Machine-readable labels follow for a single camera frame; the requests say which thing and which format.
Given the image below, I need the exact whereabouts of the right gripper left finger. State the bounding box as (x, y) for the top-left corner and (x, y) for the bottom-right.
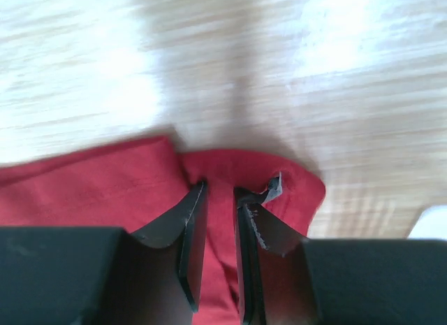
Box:
(1, 182), (207, 324)

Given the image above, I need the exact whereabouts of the white plastic basket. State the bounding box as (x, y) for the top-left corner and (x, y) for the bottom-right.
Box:
(408, 205), (447, 240)

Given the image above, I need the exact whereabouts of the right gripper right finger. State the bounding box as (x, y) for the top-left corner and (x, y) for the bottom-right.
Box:
(234, 176), (446, 324)

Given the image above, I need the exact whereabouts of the dark red t-shirt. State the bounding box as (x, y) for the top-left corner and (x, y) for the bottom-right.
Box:
(1, 136), (325, 324)

